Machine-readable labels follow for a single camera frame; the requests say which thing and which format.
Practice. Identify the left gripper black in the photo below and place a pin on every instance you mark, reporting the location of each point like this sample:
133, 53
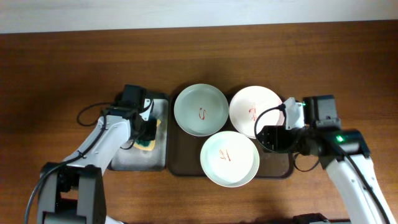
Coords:
150, 132

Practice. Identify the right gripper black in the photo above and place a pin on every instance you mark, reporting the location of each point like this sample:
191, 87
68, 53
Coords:
270, 131

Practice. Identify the green yellow sponge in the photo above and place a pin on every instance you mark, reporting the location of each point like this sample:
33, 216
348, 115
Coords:
146, 145

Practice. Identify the white plate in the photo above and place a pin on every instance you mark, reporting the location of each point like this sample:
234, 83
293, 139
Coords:
229, 159

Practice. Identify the pale green plate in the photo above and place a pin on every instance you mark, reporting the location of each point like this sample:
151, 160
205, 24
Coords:
201, 109

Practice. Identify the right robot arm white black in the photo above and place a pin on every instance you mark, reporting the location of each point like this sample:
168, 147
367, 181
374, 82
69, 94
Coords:
312, 128

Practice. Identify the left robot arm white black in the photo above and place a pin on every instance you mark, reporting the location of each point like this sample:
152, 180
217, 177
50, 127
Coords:
72, 191

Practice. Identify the small grey soapy tray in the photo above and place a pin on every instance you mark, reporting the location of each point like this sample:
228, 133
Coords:
128, 158

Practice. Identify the large brown tray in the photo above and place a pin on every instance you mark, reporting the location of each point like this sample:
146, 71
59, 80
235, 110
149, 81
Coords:
183, 156

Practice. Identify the pink plate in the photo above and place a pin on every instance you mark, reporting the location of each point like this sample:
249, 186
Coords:
247, 104

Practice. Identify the dark object at bottom edge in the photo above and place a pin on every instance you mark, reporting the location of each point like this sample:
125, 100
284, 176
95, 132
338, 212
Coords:
311, 218

